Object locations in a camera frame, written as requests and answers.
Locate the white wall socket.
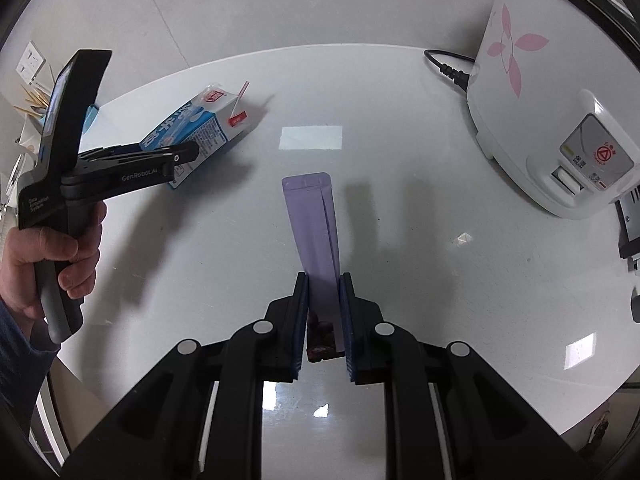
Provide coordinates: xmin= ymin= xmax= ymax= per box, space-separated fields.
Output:
xmin=15 ymin=40 xmax=47 ymax=81

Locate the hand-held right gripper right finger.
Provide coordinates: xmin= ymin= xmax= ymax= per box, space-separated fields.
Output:
xmin=339 ymin=272 xmax=591 ymax=480

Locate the blue white milk carton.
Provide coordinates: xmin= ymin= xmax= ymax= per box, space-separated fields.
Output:
xmin=137 ymin=80 xmax=256 ymax=190

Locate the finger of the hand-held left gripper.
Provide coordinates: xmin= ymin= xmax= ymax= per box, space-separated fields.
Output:
xmin=75 ymin=143 xmax=168 ymax=160
xmin=92 ymin=141 xmax=200 ymax=167

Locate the wooden chopsticks bundle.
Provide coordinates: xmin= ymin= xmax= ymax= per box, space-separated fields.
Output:
xmin=12 ymin=64 xmax=57 ymax=117

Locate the white rice cooker pink flower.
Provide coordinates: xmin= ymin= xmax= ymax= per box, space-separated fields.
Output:
xmin=465 ymin=0 xmax=640 ymax=219

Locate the black power cable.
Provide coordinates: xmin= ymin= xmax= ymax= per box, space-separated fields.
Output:
xmin=424 ymin=49 xmax=477 ymax=94

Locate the person's left forearm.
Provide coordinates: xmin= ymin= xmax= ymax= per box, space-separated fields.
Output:
xmin=0 ymin=285 xmax=62 ymax=461

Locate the purple packet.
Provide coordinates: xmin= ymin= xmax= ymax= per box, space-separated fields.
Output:
xmin=281 ymin=172 xmax=345 ymax=363

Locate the blue utensil holder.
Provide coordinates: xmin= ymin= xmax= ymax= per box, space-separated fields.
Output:
xmin=80 ymin=104 xmax=104 ymax=137

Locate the person's left hand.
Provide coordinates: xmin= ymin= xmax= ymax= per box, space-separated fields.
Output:
xmin=0 ymin=202 xmax=107 ymax=322

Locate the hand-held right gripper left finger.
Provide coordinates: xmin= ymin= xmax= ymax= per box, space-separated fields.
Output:
xmin=61 ymin=271 xmax=310 ymax=480

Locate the black appliance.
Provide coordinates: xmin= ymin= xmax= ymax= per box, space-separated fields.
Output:
xmin=615 ymin=185 xmax=640 ymax=262

